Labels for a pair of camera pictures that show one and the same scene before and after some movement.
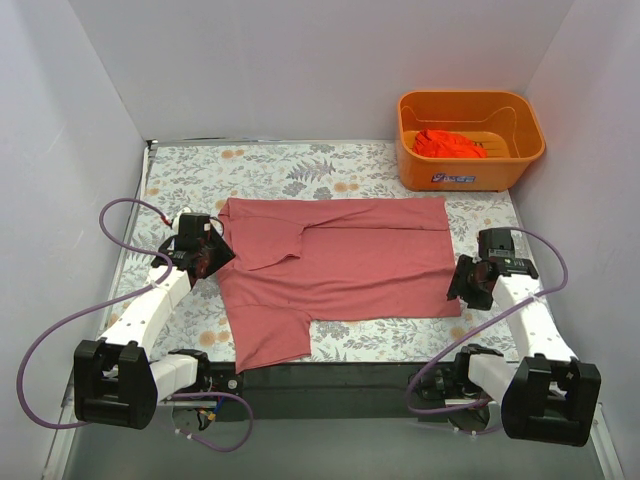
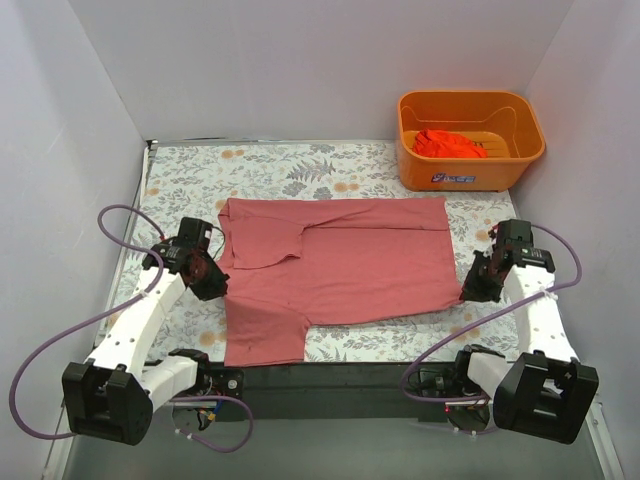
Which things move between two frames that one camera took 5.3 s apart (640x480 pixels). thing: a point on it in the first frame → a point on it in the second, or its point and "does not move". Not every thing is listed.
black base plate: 324,390 does not move
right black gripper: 463,282 → 480,281
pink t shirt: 299,260 does not move
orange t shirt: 433,142 does not move
